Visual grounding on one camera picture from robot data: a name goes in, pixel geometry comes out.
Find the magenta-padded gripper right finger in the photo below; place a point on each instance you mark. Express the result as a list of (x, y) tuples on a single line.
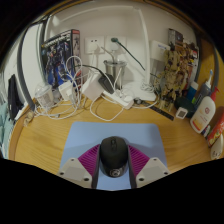
[(153, 170)]

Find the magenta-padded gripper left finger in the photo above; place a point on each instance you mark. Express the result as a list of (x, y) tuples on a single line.
[(75, 170)]

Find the black computer mouse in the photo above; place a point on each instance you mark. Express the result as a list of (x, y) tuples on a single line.
[(114, 155)]

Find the light blue mouse pad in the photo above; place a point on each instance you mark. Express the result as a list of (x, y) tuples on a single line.
[(113, 130)]

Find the black ruler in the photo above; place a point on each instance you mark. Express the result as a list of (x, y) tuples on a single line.
[(158, 111)]

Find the small white square clock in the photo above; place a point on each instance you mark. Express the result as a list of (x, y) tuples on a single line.
[(182, 113)]

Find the white mug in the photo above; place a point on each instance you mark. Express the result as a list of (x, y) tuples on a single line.
[(218, 148)]

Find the white lotion bottle red pump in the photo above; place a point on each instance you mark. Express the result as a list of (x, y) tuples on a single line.
[(203, 115)]

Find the dark green round container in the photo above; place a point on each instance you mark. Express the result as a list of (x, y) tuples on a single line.
[(185, 101)]

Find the white power strip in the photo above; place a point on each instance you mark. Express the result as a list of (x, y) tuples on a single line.
[(120, 99)]

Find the white desk lamp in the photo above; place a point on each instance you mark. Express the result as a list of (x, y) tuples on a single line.
[(140, 91)]

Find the small white charger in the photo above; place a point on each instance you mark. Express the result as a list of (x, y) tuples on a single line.
[(66, 90)]

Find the teal cloth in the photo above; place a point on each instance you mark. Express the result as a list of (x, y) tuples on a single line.
[(5, 130)]

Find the large white charger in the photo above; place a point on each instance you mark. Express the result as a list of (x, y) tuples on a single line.
[(91, 87)]

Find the small blue bottle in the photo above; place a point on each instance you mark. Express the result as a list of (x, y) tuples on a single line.
[(192, 91)]

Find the black power adapter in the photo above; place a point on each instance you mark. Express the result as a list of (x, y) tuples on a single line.
[(107, 83)]

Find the blue squeeze bottle white nozzle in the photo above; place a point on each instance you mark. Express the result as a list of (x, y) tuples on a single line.
[(204, 91)]

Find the black hanging bag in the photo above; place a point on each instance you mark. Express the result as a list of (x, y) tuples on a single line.
[(14, 96)]

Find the steel cup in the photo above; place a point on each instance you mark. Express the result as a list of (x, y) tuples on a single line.
[(115, 71)]

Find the robot model kit box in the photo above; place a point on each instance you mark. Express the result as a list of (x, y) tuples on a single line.
[(58, 60)]

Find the comic print poster box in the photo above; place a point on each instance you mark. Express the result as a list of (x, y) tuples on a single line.
[(186, 60)]

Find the wooden shelf unit dark frame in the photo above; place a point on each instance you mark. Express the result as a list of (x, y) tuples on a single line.
[(20, 66)]

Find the white wall outlet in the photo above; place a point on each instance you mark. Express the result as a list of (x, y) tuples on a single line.
[(94, 45), (119, 46)]

